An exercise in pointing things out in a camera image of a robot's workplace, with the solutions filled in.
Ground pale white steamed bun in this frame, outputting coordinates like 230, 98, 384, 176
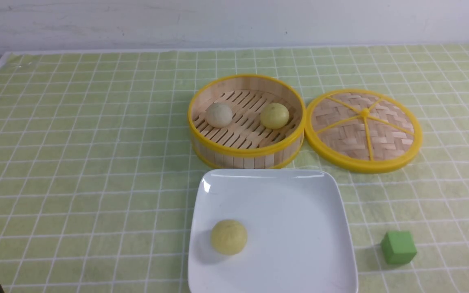
205, 103, 233, 128

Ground yellow steamed bun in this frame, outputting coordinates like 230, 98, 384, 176
259, 103, 289, 129
210, 219, 248, 256

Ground yellow steamed bun on plate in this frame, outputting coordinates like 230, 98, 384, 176
210, 219, 248, 256

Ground white square plate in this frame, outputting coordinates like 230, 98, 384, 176
188, 169, 359, 293

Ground bamboo steamer basket yellow rim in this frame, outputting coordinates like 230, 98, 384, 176
187, 74, 307, 169

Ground woven bamboo steamer lid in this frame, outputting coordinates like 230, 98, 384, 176
305, 89, 424, 174

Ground green checkered tablecloth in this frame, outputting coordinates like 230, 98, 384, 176
0, 44, 469, 293

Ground green cube block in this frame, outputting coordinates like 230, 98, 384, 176
380, 230, 418, 265

